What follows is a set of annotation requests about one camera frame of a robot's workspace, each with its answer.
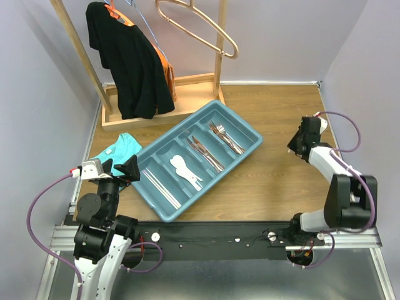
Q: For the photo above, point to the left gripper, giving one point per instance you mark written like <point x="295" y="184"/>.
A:
<point x="130" y="168"/>

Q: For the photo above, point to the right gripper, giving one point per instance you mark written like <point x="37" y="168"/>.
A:
<point x="292" y="144"/>

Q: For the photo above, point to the large white ceramic spoon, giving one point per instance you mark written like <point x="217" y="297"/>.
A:
<point x="178" y="161"/>

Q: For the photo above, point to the small white spoon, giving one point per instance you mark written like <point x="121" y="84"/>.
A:
<point x="197" y="185"/>

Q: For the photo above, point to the silver fork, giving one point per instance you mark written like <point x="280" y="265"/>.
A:
<point x="221" y="132"/>

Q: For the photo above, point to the silver knife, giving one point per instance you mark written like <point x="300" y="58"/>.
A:
<point x="204" y="155"/>

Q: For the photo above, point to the copper knife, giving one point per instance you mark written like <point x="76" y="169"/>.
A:
<point x="209" y="154"/>

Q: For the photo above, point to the dark copper fork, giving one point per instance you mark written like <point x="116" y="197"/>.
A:
<point x="226" y="140"/>

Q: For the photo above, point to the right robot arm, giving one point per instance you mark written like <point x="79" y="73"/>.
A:
<point x="351" y="201"/>

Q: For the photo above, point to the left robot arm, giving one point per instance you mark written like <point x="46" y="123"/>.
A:
<point x="102" y="236"/>

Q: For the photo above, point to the teal folded t-shirt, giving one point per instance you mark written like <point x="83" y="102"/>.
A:
<point x="120" y="152"/>

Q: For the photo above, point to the blue-grey plastic cutlery tray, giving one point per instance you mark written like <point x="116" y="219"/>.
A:
<point x="163" y="195"/>

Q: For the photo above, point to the black t-shirt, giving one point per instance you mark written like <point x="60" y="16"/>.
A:
<point x="125" y="51"/>

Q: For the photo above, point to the wooden clothes rack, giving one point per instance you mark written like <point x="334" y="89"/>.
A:
<point x="193" y="91"/>

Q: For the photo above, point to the orange garment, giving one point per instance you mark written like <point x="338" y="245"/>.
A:
<point x="167" y="69"/>

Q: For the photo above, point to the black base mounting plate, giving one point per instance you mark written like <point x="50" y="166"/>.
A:
<point x="221" y="240"/>

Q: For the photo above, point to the orange plastic hanger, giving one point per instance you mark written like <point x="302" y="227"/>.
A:
<point x="114" y="13"/>

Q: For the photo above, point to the copper metal hanger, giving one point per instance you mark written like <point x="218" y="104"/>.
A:
<point x="185" y="15"/>

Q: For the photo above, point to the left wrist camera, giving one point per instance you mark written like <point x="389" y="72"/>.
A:
<point x="90" y="170"/>

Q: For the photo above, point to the aluminium frame rail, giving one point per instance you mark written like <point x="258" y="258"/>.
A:
<point x="228" y="260"/>

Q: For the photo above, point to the blue wire hanger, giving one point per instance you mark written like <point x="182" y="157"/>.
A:
<point x="134" y="5"/>

